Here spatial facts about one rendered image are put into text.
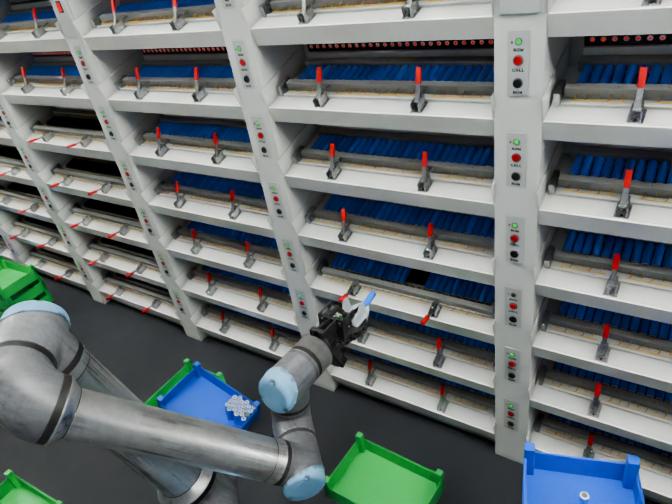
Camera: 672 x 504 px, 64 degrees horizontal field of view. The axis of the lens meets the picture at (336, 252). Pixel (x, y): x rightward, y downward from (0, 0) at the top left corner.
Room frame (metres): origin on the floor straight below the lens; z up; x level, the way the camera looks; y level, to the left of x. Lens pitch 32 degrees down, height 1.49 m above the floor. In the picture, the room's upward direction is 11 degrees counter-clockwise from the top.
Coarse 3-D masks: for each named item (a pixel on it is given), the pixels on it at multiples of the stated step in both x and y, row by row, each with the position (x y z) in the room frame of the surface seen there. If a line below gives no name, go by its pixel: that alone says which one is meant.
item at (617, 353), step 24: (552, 312) 1.06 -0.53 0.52; (576, 312) 1.03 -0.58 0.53; (600, 312) 1.00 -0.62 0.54; (552, 336) 0.99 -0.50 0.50; (576, 336) 0.97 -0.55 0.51; (600, 336) 0.95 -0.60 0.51; (624, 336) 0.91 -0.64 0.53; (648, 336) 0.90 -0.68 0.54; (576, 360) 0.92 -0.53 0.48; (600, 360) 0.89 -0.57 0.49; (624, 360) 0.88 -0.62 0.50; (648, 360) 0.86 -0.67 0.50; (648, 384) 0.83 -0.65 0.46
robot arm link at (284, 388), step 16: (288, 352) 0.91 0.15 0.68; (304, 352) 0.90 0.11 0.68; (272, 368) 0.87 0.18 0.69; (288, 368) 0.86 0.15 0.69; (304, 368) 0.86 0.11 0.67; (320, 368) 0.88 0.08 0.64; (272, 384) 0.83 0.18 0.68; (288, 384) 0.82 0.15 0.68; (304, 384) 0.84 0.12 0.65; (272, 400) 0.82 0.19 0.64; (288, 400) 0.80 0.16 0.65; (304, 400) 0.83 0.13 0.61
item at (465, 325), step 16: (320, 256) 1.48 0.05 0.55; (320, 272) 1.44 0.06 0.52; (320, 288) 1.40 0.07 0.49; (336, 288) 1.38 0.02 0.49; (368, 288) 1.33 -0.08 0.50; (352, 304) 1.34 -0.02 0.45; (384, 304) 1.26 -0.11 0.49; (400, 304) 1.24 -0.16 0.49; (416, 304) 1.22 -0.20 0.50; (416, 320) 1.20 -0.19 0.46; (432, 320) 1.16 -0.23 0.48; (448, 320) 1.13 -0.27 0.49; (464, 320) 1.12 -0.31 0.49; (480, 320) 1.10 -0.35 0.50; (480, 336) 1.07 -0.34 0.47
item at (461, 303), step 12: (336, 276) 1.41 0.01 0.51; (348, 276) 1.38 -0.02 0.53; (360, 276) 1.36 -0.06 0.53; (384, 288) 1.30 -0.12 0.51; (396, 288) 1.27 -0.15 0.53; (408, 288) 1.26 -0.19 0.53; (420, 300) 1.22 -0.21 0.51; (432, 300) 1.21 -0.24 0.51; (444, 300) 1.18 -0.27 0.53; (456, 300) 1.17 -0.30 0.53; (468, 312) 1.13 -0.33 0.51; (480, 312) 1.12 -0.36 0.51
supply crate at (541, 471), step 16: (528, 448) 0.65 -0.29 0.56; (528, 464) 0.65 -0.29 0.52; (544, 464) 0.65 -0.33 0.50; (560, 464) 0.64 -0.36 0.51; (576, 464) 0.63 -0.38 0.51; (592, 464) 0.62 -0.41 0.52; (608, 464) 0.61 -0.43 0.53; (624, 464) 0.60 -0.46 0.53; (528, 480) 0.63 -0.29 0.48; (544, 480) 0.63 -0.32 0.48; (560, 480) 0.62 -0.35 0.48; (576, 480) 0.61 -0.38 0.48; (592, 480) 0.61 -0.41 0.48; (608, 480) 0.60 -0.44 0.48; (624, 480) 0.58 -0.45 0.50; (640, 480) 0.56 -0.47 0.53; (528, 496) 0.60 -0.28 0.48; (544, 496) 0.59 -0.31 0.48; (560, 496) 0.59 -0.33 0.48; (576, 496) 0.58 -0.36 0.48; (592, 496) 0.58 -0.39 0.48; (608, 496) 0.57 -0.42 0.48; (624, 496) 0.57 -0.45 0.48; (640, 496) 0.53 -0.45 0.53
